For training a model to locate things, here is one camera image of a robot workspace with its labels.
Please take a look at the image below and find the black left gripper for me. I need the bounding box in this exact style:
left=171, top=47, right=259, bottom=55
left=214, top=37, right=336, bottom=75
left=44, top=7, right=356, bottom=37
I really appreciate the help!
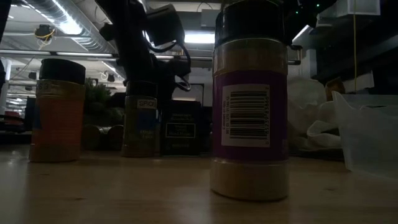
left=104, top=0, right=191, bottom=91

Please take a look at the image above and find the black spice tin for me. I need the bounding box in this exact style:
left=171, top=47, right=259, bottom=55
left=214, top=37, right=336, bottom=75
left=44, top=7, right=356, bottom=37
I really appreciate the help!
left=160, top=99, right=202, bottom=157

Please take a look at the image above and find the purple label black lid jar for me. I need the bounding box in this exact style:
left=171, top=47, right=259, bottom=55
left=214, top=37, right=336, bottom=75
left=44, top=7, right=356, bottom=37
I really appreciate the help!
left=210, top=0, right=290, bottom=202

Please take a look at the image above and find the clear plastic bin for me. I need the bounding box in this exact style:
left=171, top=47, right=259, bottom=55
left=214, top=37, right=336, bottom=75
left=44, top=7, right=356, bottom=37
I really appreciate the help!
left=331, top=90, right=398, bottom=181

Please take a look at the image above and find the ceiling light panel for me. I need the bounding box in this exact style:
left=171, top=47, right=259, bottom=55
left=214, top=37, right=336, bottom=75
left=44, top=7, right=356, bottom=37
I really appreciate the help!
left=183, top=32, right=216, bottom=44

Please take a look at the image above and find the green artificial succulent plant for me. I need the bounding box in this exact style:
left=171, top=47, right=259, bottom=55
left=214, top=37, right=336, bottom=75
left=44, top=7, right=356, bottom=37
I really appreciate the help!
left=83, top=77, right=126, bottom=127

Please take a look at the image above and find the grey round puck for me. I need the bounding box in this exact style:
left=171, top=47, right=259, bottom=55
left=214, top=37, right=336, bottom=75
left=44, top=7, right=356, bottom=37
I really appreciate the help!
left=29, top=58, right=86, bottom=163

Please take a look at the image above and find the white cloth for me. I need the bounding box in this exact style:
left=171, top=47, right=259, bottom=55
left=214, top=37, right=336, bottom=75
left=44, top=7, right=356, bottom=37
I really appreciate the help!
left=287, top=76, right=343, bottom=150

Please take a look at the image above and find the mustard yellow cloth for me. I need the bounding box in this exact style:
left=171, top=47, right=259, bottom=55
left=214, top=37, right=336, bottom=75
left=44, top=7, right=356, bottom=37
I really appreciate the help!
left=325, top=77, right=346, bottom=102

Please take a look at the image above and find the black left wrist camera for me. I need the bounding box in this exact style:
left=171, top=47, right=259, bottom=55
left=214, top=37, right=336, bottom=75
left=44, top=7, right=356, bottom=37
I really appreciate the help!
left=146, top=3, right=187, bottom=47

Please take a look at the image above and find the silver ventilation duct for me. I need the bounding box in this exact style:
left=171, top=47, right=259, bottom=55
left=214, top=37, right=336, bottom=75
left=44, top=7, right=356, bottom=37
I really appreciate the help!
left=18, top=0, right=125, bottom=54

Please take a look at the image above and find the yellow cable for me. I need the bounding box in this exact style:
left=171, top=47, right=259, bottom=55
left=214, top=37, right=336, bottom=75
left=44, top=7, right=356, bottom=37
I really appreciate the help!
left=353, top=0, right=358, bottom=94

